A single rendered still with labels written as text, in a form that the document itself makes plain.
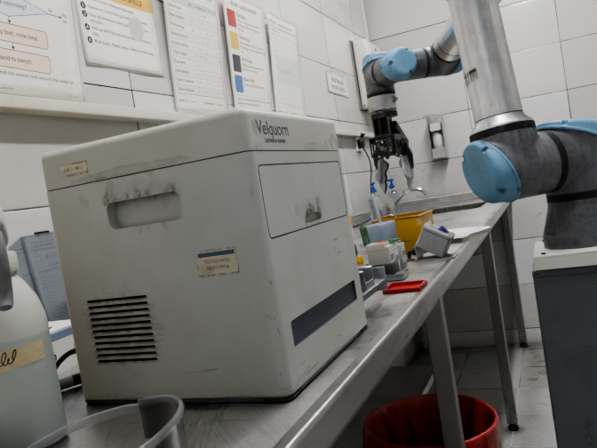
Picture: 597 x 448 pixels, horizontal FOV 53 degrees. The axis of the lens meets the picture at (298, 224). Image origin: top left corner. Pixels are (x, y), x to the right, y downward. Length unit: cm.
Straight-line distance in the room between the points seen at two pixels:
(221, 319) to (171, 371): 9
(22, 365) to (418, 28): 333
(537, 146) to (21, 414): 89
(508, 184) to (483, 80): 19
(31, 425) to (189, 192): 27
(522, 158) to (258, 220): 62
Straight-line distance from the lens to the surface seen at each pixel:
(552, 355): 119
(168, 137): 64
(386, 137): 158
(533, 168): 111
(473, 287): 369
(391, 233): 147
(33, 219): 124
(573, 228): 118
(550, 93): 360
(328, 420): 60
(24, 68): 130
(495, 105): 112
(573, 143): 117
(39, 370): 64
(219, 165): 60
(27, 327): 64
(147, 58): 163
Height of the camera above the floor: 108
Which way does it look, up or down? 3 degrees down
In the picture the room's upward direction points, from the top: 9 degrees counter-clockwise
